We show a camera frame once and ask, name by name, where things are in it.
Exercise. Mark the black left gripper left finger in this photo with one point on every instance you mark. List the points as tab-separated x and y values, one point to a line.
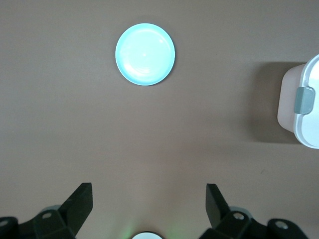
74	211

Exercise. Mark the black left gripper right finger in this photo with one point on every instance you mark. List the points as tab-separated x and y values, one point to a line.
219	214

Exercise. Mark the brown table mat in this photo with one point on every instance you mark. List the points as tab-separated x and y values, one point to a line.
74	124

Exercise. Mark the white lidded storage box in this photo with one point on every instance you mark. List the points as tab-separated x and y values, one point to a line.
306	119

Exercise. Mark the light blue round plate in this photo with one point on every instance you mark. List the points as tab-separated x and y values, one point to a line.
145	54

